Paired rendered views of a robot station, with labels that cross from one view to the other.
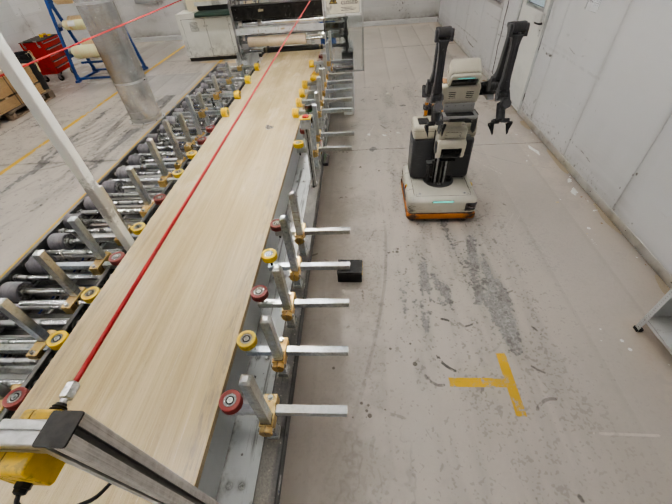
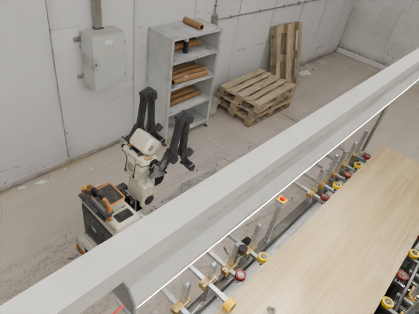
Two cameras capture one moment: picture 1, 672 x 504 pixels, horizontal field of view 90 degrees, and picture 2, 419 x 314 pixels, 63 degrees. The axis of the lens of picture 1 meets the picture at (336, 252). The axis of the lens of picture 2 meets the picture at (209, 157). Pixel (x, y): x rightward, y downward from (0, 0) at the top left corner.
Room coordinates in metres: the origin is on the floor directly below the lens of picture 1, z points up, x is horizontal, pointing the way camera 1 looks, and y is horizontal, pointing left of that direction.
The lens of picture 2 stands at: (4.19, 0.59, 3.03)
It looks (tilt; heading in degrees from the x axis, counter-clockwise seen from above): 38 degrees down; 211
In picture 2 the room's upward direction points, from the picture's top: 10 degrees clockwise
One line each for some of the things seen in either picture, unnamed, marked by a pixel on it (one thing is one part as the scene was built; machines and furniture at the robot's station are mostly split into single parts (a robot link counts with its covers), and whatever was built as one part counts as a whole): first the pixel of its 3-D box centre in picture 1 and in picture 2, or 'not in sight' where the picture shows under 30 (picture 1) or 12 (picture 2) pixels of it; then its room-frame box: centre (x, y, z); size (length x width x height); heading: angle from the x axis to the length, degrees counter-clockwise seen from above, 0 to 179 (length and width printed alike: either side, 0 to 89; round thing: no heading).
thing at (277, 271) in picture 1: (286, 302); (337, 168); (0.97, 0.25, 0.87); 0.04 x 0.04 x 0.48; 84
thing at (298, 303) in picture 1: (303, 303); (328, 170); (1.01, 0.18, 0.81); 0.43 x 0.03 x 0.04; 84
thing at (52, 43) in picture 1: (49, 58); not in sight; (8.95, 6.05, 0.41); 0.76 x 0.48 x 0.81; 1
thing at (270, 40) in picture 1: (291, 39); not in sight; (5.36, 0.33, 1.05); 1.43 x 0.12 x 0.12; 84
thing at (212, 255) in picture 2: (328, 134); (219, 261); (2.75, -0.03, 0.84); 0.43 x 0.03 x 0.04; 84
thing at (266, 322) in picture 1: (277, 352); (347, 159); (0.73, 0.27, 0.87); 0.04 x 0.04 x 0.48; 84
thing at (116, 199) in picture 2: not in sight; (110, 197); (2.89, -1.06, 0.87); 0.23 x 0.15 x 0.11; 83
